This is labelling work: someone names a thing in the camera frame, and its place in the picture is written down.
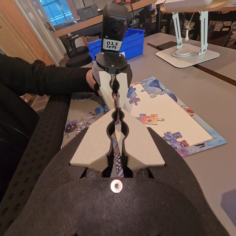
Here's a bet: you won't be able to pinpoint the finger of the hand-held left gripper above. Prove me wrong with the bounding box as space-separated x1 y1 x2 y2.
115 73 130 109
99 71 116 111

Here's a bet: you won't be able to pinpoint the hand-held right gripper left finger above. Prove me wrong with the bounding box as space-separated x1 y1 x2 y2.
70 108 119 178

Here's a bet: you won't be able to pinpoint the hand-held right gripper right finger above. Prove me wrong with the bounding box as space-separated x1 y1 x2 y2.
118 108 165 178

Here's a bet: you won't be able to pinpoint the dark blue whale face piece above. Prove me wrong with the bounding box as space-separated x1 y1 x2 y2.
127 86 137 98

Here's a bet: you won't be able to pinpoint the blue striped coral puzzle piece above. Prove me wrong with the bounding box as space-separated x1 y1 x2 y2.
129 92 141 106

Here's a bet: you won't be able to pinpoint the orange pufferfish puzzle piece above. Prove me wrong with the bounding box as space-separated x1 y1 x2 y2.
135 114 164 126

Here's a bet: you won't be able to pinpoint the blue bubble coral puzzle piece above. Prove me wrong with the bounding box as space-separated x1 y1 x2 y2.
161 131 190 150

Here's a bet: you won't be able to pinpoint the ocean jigsaw puzzle frame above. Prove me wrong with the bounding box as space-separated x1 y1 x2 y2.
111 76 227 177

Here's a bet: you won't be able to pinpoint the person's left hand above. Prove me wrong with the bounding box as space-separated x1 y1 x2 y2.
86 70 102 97

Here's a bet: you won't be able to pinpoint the blue object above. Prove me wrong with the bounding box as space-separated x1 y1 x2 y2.
88 28 145 60

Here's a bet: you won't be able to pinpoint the black urchin eye puzzle piece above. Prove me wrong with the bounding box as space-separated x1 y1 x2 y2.
64 119 80 138

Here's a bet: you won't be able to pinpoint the black white spotted puzzle piece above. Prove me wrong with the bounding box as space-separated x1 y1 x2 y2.
84 113 96 127

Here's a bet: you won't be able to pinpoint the joined blue whale puzzle pieces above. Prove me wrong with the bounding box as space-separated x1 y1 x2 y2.
141 78 166 98

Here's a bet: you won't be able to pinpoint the black office chair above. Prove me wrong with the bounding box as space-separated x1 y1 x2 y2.
65 34 92 67

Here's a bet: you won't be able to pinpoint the wooden background desk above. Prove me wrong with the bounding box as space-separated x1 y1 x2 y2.
53 0 157 38

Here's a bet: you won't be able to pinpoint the dark perforated panel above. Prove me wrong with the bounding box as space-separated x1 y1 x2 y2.
0 94 73 233

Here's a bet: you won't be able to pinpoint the grey case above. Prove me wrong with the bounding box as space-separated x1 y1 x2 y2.
77 3 99 21

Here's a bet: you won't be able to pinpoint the white rounded board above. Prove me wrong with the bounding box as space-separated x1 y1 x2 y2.
156 11 221 68

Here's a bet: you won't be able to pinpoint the cardboard box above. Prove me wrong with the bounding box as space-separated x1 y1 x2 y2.
20 93 38 108

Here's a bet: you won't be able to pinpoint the white hanging cable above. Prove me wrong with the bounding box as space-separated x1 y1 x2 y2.
185 11 196 42

